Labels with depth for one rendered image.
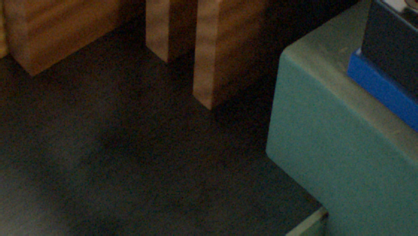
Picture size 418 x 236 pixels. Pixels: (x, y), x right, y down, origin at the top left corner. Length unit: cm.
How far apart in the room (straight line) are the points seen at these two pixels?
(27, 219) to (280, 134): 11
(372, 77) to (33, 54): 15
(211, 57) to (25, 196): 9
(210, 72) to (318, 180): 6
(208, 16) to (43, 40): 8
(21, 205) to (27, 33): 8
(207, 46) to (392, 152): 9
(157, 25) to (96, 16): 3
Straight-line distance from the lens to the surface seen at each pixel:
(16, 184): 35
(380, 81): 30
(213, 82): 36
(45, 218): 34
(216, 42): 35
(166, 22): 37
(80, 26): 39
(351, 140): 31
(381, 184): 31
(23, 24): 37
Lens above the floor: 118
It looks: 50 degrees down
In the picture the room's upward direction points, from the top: 4 degrees clockwise
